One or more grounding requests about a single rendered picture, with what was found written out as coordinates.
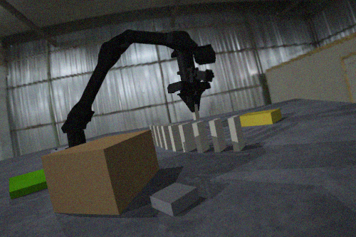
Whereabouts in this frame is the brown rectangular block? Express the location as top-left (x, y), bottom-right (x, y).
top-left (41, 130), bottom-right (159, 215)

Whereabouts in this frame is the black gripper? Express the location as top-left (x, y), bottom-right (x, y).
top-left (167, 65), bottom-right (211, 112)

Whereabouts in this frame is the yellow block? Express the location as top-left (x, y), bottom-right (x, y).
top-left (239, 109), bottom-right (282, 127)

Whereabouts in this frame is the green rectangular block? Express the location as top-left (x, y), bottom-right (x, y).
top-left (9, 169), bottom-right (48, 199)

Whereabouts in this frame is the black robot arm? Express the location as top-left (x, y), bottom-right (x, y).
top-left (61, 29), bottom-right (216, 149)

